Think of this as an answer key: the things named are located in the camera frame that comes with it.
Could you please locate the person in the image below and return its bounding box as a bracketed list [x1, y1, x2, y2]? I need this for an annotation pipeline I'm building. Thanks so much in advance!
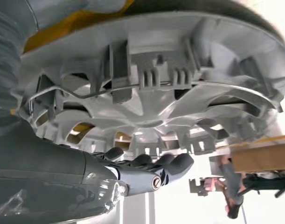
[203, 154, 246, 220]

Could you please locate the brown cardboard box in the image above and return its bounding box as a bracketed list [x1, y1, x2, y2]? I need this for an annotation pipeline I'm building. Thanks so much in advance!
[230, 136, 285, 175]

